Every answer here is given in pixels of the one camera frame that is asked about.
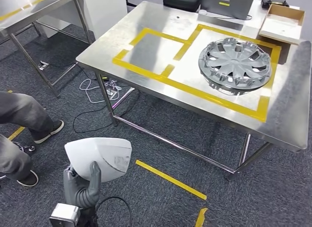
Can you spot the white plastic shell part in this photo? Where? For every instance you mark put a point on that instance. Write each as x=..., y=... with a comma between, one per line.
x=97, y=154

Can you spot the white cabinet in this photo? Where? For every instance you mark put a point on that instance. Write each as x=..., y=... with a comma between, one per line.
x=105, y=12

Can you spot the open cardboard box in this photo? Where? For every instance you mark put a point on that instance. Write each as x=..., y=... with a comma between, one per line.
x=280, y=26

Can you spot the white power strip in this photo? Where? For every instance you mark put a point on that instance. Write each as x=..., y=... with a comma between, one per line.
x=111, y=93

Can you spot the stainless steel workbench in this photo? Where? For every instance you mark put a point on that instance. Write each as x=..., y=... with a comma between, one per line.
x=287, y=89

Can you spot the stainless steel table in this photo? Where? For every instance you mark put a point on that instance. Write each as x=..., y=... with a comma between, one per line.
x=48, y=9

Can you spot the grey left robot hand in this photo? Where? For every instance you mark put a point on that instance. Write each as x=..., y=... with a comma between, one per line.
x=73, y=188

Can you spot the grey laptop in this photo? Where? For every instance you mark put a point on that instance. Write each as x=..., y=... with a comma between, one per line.
x=229, y=4

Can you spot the grey plastic wheel hubcap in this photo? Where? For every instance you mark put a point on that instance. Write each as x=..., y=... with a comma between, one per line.
x=234, y=62

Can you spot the metal floor socket plate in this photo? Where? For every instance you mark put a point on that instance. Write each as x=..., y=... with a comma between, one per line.
x=44, y=65

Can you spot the yellow floor tape marking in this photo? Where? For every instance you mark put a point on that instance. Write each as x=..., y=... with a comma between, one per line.
x=201, y=217
x=16, y=133
x=170, y=179

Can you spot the yellow black tool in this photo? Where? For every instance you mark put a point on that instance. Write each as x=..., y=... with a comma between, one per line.
x=105, y=78

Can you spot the yellow tape outline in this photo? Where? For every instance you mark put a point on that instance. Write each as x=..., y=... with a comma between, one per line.
x=185, y=88

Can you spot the white round puck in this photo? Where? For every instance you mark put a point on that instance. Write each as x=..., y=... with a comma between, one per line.
x=203, y=12

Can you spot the black handheld controller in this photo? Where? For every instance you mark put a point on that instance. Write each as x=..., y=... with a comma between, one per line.
x=274, y=3

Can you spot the black carrying case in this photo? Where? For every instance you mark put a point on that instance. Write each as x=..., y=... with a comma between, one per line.
x=182, y=0

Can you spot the person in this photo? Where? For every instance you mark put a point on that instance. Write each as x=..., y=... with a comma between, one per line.
x=19, y=109

